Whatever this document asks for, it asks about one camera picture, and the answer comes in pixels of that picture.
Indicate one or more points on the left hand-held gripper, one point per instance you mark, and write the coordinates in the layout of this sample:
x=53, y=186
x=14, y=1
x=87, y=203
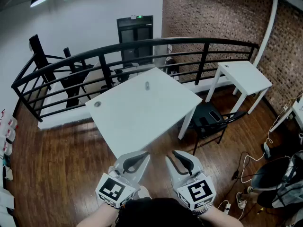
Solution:
x=111, y=189

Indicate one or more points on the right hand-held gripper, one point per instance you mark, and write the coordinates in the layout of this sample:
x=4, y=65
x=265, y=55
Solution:
x=197, y=191

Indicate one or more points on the blue utility knife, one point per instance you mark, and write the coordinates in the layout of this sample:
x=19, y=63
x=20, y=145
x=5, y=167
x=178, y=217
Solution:
x=147, y=85

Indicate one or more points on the person's left forearm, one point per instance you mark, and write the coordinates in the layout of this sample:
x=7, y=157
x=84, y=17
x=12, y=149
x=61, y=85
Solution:
x=94, y=217

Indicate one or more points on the person's right forearm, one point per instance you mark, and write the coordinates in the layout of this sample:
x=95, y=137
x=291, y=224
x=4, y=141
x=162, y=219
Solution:
x=220, y=219

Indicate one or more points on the large white table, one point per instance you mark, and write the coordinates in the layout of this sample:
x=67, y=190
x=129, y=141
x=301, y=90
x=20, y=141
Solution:
x=142, y=117

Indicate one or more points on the black chair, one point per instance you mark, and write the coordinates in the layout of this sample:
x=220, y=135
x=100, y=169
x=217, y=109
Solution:
x=210, y=129

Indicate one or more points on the person's black shirt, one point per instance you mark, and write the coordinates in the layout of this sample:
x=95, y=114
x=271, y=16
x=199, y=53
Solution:
x=158, y=213

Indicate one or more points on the black smartphone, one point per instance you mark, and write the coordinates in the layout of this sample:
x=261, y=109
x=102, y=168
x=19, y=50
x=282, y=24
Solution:
x=215, y=116

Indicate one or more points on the white power strip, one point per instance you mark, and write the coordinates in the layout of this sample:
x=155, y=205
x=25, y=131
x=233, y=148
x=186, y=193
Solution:
x=226, y=207

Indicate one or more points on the small white table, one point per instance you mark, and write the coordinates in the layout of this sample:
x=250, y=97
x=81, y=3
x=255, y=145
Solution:
x=246, y=77

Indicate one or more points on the black metal railing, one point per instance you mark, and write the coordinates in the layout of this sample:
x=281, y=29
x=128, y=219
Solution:
x=132, y=44

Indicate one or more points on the row of white jugs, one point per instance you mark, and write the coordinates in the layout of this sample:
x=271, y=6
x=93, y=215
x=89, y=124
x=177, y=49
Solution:
x=9, y=133

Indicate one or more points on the black double door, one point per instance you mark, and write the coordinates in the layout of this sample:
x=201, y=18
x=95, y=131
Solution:
x=135, y=35

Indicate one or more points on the green exit sign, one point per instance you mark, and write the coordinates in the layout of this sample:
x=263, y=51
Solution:
x=139, y=17

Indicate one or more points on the white vertical pipe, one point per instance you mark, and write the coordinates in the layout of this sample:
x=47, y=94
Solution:
x=268, y=27

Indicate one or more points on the black stair post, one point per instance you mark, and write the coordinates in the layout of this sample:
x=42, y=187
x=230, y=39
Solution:
x=39, y=53

